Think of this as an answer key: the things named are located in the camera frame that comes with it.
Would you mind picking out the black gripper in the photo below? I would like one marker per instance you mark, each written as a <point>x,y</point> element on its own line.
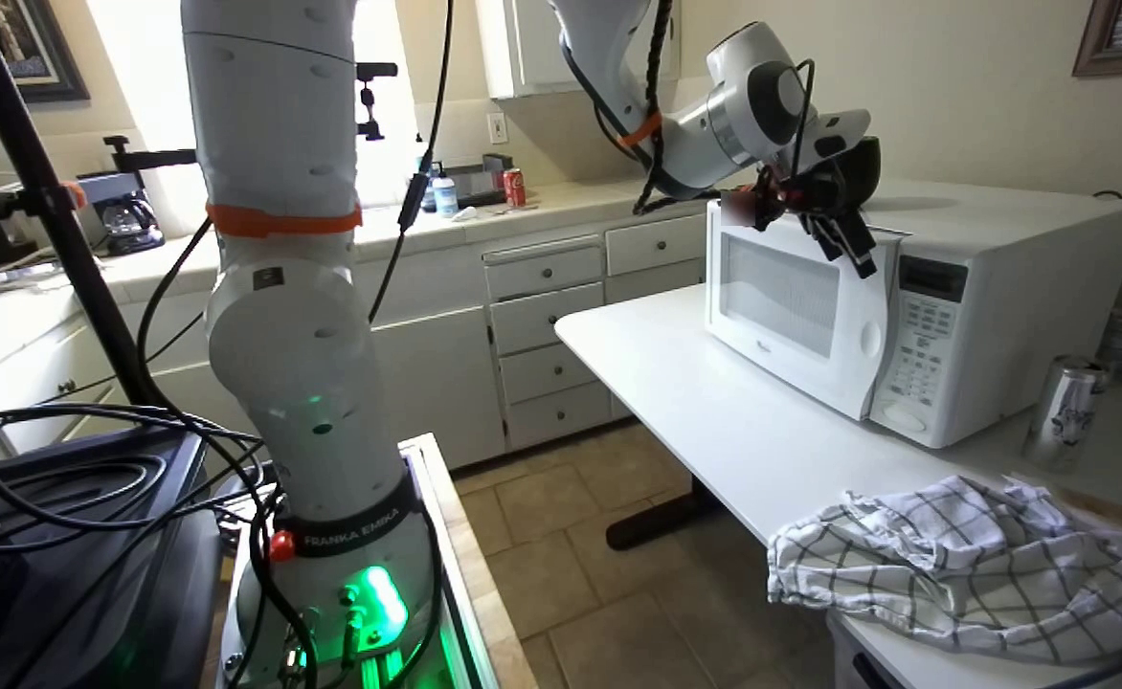
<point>812,196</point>

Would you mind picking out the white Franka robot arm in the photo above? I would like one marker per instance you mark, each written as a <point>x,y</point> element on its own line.
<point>291,320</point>

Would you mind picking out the white microwave oven body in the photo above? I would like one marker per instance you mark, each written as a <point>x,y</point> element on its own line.
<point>1033,306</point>

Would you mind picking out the white table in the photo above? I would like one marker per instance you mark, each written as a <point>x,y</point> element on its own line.
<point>715,421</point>

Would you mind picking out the red soda can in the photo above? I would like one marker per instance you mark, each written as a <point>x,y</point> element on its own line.
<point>516,190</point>

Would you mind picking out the black table base foot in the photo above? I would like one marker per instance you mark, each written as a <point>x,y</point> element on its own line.
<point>655,522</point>

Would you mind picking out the checkered white dish cloth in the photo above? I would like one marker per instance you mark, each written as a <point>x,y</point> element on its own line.
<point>965,566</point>

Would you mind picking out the dark small counter appliance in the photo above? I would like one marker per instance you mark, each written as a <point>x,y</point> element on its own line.
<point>481,181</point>

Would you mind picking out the brown wooden board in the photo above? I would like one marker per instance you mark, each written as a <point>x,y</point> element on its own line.
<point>1104,512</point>

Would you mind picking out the blue plastic bottle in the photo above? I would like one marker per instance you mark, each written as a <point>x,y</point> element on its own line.
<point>440,194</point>

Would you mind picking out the white kitchen counter cabinet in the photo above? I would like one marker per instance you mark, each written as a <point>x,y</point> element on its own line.
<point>447,367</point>

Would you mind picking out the white bin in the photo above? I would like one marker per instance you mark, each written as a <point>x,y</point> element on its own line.
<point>918,662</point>

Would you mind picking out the wood edged robot cart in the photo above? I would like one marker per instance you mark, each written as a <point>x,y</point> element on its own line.
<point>466,560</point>

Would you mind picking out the black countertop appliance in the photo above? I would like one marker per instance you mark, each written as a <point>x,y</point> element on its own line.
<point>125,213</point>

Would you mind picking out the black tripod pole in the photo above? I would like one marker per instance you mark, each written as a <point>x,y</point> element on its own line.
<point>56,216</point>

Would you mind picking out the black equipment case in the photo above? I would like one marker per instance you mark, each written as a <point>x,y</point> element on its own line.
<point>23,615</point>

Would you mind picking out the white wall outlet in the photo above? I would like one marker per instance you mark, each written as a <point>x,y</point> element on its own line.
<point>499,125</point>

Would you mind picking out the black camera on boom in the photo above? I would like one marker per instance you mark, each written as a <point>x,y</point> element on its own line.
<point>375,96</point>

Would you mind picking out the black framed wall picture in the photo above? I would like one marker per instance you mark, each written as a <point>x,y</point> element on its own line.
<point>15,42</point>

